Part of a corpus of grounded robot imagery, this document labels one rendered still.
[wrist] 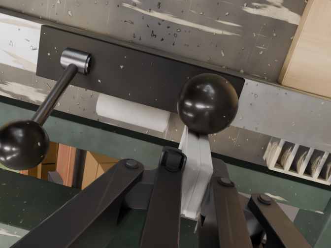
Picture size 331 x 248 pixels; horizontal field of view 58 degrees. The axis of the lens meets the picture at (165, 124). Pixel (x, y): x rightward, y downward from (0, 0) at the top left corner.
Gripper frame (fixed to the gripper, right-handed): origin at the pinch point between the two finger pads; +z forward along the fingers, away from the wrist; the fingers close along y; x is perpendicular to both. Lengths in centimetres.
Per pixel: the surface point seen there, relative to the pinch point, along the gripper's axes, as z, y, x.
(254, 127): 12.8, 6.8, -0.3
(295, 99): 12.8, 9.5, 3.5
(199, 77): 1.1, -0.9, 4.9
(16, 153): 1.1, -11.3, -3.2
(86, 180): 275, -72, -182
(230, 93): 0.5, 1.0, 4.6
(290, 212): 135, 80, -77
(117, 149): 21.9, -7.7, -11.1
